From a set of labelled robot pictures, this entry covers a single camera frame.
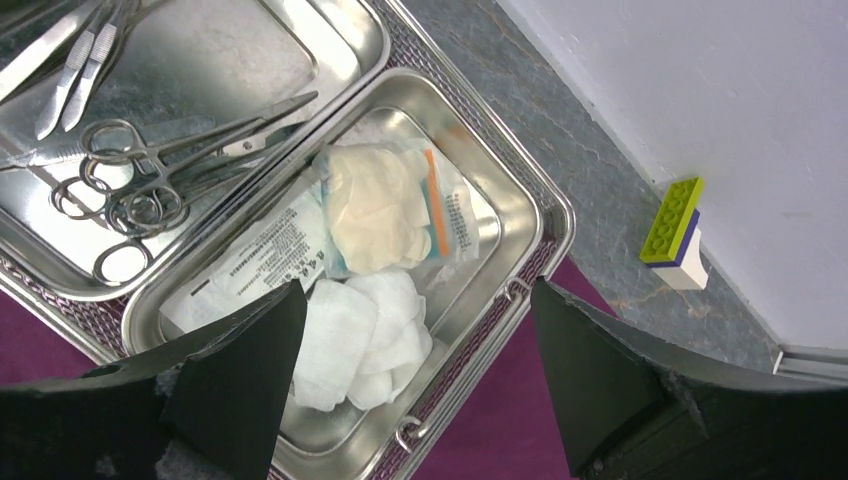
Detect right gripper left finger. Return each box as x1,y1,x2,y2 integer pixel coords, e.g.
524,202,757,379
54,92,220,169
1,280,307,479

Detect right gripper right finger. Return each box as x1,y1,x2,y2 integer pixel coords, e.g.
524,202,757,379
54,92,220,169
531,278,847,479

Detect metal instrument tray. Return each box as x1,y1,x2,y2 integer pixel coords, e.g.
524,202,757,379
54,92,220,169
1,1,575,479

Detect beige gauze roll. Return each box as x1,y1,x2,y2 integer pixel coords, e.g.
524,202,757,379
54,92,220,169
312,139,480,279

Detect steel surgical scissors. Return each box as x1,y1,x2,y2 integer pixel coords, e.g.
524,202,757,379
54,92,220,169
91,89,321,287

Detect white crumpled gauze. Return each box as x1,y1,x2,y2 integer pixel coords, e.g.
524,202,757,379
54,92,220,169
292,269,433,412

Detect yellow green white object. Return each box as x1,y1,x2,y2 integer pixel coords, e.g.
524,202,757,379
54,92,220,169
639,177,709,291

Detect white sterile packet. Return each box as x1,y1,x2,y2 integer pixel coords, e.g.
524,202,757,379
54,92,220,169
160,175,325,333

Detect steel forceps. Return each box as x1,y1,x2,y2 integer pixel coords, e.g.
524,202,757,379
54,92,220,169
50,117,299,238
1,1,100,101

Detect aluminium frame rail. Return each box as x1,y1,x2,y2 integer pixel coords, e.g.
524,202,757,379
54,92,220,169
773,345,847,384

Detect steel scalpel handle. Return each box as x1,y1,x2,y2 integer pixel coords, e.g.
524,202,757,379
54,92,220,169
35,1,110,140
61,1,140,132

